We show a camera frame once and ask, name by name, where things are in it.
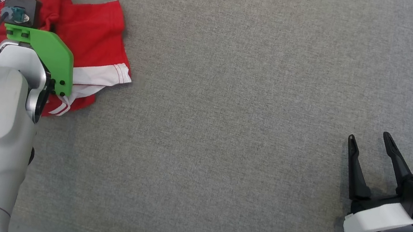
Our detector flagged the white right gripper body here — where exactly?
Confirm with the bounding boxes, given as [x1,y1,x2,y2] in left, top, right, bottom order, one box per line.
[341,193,413,232]

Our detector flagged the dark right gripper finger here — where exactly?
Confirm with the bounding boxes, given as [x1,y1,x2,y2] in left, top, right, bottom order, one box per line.
[373,131,413,198]
[338,134,382,203]

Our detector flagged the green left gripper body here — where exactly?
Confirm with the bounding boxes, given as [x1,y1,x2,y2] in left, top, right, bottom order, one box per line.
[0,23,81,99]

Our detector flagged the red shorts with white stripe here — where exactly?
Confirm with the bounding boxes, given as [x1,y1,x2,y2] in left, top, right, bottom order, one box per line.
[36,0,144,119]

